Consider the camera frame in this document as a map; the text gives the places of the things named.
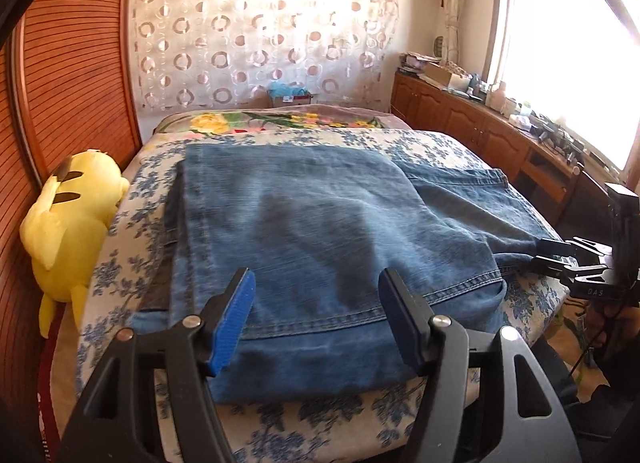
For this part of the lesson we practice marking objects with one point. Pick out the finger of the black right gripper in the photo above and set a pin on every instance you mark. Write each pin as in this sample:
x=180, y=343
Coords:
x=556, y=269
x=565, y=245

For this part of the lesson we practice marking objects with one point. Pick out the colourful floral bed sheet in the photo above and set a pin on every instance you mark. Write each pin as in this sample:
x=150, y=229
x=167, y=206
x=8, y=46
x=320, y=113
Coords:
x=209, y=122

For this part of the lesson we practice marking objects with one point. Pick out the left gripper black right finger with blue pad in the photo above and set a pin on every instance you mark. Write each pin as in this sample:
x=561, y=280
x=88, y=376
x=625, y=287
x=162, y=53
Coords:
x=486, y=397

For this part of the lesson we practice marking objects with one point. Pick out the white circle pattern curtain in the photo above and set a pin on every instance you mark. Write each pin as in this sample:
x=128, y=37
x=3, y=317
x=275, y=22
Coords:
x=188, y=54

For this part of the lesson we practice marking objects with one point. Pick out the long wooden cabinet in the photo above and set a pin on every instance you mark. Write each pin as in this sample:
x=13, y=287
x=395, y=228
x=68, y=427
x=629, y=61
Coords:
x=540, y=174

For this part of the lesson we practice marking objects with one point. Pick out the yellow Pikachu plush toy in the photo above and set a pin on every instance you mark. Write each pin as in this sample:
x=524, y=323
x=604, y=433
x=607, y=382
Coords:
x=65, y=228

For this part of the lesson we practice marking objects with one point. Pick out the blue denim jeans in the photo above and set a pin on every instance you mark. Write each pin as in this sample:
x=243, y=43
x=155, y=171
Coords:
x=317, y=225

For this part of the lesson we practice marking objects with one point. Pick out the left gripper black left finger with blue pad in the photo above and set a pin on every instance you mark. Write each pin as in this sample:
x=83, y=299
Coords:
x=115, y=418

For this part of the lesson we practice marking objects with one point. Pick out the bright window wooden frame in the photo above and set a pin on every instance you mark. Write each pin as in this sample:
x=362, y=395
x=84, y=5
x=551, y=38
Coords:
x=574, y=62

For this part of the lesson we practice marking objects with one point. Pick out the cardboard box on cabinet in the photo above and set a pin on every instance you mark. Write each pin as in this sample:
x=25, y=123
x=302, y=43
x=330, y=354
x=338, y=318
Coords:
x=449, y=79

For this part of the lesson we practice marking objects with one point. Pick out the blue floral white quilt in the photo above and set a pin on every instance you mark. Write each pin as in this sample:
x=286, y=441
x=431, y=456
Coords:
x=342, y=429

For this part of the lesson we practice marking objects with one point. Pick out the person's right hand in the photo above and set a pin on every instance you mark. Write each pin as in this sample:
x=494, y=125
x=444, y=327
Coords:
x=611, y=326

